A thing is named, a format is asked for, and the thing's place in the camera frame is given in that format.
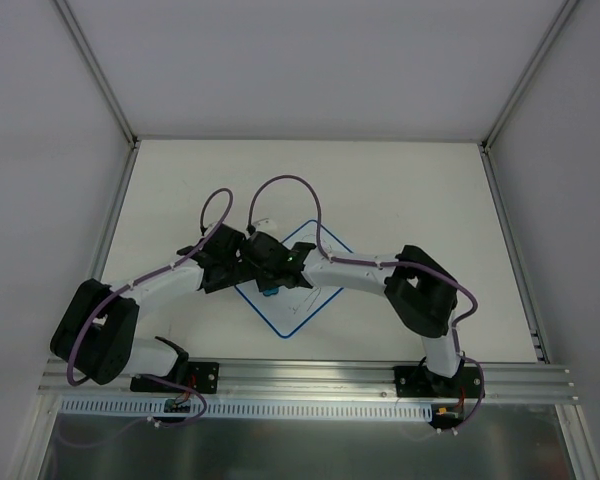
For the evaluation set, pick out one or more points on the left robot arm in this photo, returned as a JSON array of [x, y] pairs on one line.
[[96, 336]]

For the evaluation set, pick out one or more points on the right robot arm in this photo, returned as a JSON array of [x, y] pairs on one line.
[[422, 294]]

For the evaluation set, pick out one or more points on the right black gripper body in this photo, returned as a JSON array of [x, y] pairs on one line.
[[268, 275]]

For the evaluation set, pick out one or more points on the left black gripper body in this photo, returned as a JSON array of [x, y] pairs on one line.
[[219, 258]]

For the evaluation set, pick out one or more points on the blue foam whiteboard eraser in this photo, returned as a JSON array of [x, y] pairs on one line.
[[270, 292]]

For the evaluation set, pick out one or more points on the white slotted cable duct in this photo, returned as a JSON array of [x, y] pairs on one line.
[[217, 408]]

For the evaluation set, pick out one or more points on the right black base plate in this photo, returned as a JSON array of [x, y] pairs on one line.
[[412, 381]]

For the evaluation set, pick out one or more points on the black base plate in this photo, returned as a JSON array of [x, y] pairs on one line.
[[412, 381], [201, 376]]

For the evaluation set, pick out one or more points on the right aluminium frame post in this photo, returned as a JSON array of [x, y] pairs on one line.
[[502, 150]]

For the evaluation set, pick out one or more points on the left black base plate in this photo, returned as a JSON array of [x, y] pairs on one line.
[[201, 376]]

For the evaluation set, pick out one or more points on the aluminium frame post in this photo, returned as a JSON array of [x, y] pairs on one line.
[[116, 145], [502, 150]]

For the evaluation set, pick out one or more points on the left aluminium frame post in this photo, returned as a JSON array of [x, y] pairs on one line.
[[116, 145]]

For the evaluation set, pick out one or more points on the blue-framed small whiteboard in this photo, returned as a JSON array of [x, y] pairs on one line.
[[288, 311]]

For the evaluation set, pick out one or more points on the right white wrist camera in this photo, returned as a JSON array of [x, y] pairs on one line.
[[266, 225]]

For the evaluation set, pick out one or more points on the aluminium mounting rail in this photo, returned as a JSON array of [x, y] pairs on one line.
[[500, 383]]

